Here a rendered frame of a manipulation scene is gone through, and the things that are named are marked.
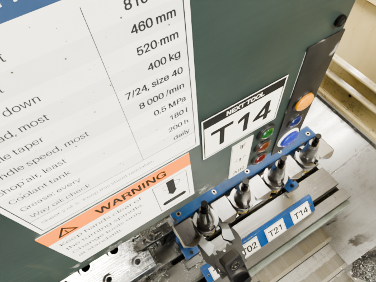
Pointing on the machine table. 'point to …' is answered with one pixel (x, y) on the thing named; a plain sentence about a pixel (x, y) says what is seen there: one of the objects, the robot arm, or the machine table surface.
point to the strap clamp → (166, 230)
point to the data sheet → (90, 100)
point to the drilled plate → (118, 266)
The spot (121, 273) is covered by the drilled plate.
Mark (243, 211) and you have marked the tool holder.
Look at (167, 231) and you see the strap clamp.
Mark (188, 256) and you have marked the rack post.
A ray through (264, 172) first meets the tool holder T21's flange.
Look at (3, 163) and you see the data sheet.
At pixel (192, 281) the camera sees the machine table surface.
